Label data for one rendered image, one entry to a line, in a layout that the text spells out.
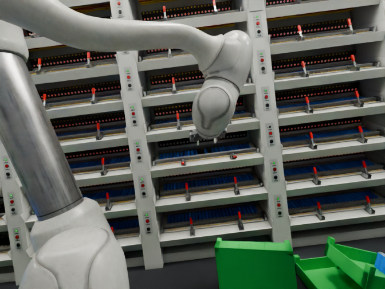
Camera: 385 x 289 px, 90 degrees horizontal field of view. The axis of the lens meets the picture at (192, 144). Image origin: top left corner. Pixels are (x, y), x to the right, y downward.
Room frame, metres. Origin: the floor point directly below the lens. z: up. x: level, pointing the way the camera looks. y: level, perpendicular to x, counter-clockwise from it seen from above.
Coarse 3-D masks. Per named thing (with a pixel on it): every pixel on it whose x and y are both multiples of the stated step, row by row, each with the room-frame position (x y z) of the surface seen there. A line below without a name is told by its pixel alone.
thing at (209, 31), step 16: (144, 0) 1.21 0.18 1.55; (176, 0) 1.21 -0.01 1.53; (192, 0) 1.21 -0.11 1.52; (208, 0) 1.21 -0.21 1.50; (224, 0) 1.21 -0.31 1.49; (96, 16) 1.22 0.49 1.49; (304, 16) 1.21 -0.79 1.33; (320, 16) 1.21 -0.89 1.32; (336, 16) 1.21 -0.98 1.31; (208, 32) 1.21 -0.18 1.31; (224, 32) 1.21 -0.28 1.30; (64, 48) 1.22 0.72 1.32; (320, 48) 1.21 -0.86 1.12; (336, 48) 1.21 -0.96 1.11; (352, 48) 1.21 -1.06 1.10; (80, 80) 1.22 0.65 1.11; (96, 80) 1.22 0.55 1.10; (112, 80) 1.22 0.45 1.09; (240, 96) 1.21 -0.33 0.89; (112, 112) 1.22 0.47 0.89; (80, 160) 1.22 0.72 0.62; (192, 208) 1.21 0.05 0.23
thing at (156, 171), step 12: (192, 144) 1.18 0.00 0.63; (204, 144) 1.18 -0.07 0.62; (252, 144) 1.16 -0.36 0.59; (156, 156) 1.17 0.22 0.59; (240, 156) 1.04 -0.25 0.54; (252, 156) 1.03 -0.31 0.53; (156, 168) 1.03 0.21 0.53; (168, 168) 1.02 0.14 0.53; (180, 168) 1.02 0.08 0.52; (192, 168) 1.02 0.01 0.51; (204, 168) 1.02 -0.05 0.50; (216, 168) 1.03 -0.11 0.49; (228, 168) 1.03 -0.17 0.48
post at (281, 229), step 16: (240, 0) 1.10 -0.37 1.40; (256, 48) 1.01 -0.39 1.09; (256, 64) 1.01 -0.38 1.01; (256, 80) 1.01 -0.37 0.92; (272, 80) 1.01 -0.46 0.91; (256, 96) 1.02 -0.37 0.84; (272, 96) 1.01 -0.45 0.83; (272, 112) 1.01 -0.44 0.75; (272, 192) 1.01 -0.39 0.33; (272, 208) 1.01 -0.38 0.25; (288, 224) 1.01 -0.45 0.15; (272, 240) 1.03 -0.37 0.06
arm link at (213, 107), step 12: (204, 84) 0.50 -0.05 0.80; (216, 84) 0.48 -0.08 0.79; (228, 84) 0.48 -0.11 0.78; (204, 96) 0.43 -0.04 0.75; (216, 96) 0.42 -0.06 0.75; (228, 96) 0.43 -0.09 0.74; (192, 108) 0.47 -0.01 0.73; (204, 108) 0.43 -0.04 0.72; (216, 108) 0.42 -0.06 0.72; (228, 108) 0.43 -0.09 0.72; (192, 120) 0.52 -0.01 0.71; (204, 120) 0.45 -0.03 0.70; (216, 120) 0.43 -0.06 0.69; (228, 120) 0.46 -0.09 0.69; (204, 132) 0.51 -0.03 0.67; (216, 132) 0.50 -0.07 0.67
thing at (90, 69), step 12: (36, 60) 1.17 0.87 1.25; (48, 60) 1.17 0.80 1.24; (60, 60) 1.17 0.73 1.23; (72, 60) 1.18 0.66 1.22; (84, 60) 1.18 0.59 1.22; (96, 60) 1.18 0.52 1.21; (108, 60) 1.18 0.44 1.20; (36, 72) 1.02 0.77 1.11; (48, 72) 1.06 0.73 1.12; (60, 72) 1.02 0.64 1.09; (72, 72) 1.02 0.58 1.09; (84, 72) 1.02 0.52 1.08; (96, 72) 1.03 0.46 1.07; (108, 72) 1.03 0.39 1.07
